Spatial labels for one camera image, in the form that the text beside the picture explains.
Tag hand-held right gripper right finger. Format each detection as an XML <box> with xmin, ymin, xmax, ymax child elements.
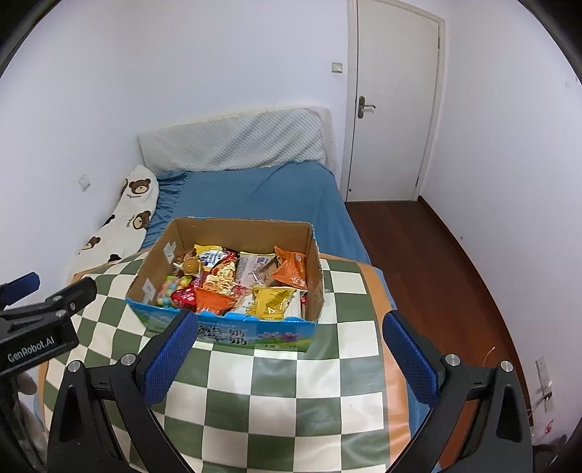
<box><xmin>383</xmin><ymin>310</ymin><xmax>533</xmax><ymax>473</ymax></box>

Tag bear print pillow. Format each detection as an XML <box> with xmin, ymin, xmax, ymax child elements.
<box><xmin>68</xmin><ymin>164</ymin><xmax>160</xmax><ymax>274</ymax></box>

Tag silver snack packet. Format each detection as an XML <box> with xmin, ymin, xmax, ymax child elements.
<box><xmin>231</xmin><ymin>284</ymin><xmax>256</xmax><ymax>315</ymax></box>

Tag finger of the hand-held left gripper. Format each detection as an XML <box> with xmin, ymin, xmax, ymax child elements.
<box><xmin>0</xmin><ymin>277</ymin><xmax>98</xmax><ymax>327</ymax></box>
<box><xmin>0</xmin><ymin>271</ymin><xmax>41</xmax><ymax>308</ymax></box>

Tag white door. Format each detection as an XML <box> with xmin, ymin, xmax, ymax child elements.
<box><xmin>347</xmin><ymin>0</ymin><xmax>445</xmax><ymax>203</ymax></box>

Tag cardboard box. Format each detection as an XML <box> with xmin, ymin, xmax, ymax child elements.
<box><xmin>125</xmin><ymin>217</ymin><xmax>326</xmax><ymax>354</ymax></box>

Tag orange snack packet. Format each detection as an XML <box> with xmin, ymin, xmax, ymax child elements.
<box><xmin>273</xmin><ymin>245</ymin><xmax>309</xmax><ymax>290</ymax></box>
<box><xmin>195</xmin><ymin>287</ymin><xmax>233</xmax><ymax>315</ymax></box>

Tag green checkered blanket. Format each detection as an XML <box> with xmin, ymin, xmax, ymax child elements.
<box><xmin>36</xmin><ymin>252</ymin><xmax>433</xmax><ymax>473</ymax></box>

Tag small red snack packet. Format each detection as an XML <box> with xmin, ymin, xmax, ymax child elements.
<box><xmin>170</xmin><ymin>286</ymin><xmax>199</xmax><ymax>310</ymax></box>

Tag yellow snack packet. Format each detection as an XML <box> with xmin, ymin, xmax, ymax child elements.
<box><xmin>247</xmin><ymin>286</ymin><xmax>296</xmax><ymax>320</ymax></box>

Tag colourful candy bag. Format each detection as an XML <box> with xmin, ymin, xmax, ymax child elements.
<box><xmin>156</xmin><ymin>275</ymin><xmax>194</xmax><ymax>308</ymax></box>

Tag clear white snack packet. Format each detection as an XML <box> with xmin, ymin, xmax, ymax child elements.
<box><xmin>235</xmin><ymin>251</ymin><xmax>278</xmax><ymax>288</ymax></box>

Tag white headboard cushion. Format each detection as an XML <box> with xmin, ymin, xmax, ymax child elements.
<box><xmin>136</xmin><ymin>106</ymin><xmax>335</xmax><ymax>176</ymax></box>

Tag blue bed sheet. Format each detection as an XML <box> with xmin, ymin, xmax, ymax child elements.
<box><xmin>136</xmin><ymin>161</ymin><xmax>372</xmax><ymax>265</ymax></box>

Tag brown snack packet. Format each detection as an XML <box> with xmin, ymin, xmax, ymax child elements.
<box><xmin>175</xmin><ymin>254</ymin><xmax>201</xmax><ymax>277</ymax></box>

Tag yellow instant noodle packet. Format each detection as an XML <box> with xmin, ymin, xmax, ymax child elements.
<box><xmin>193</xmin><ymin>244</ymin><xmax>240</xmax><ymax>297</ymax></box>

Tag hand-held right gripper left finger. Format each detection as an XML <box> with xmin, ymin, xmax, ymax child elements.
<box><xmin>48</xmin><ymin>309</ymin><xmax>199</xmax><ymax>473</ymax></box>

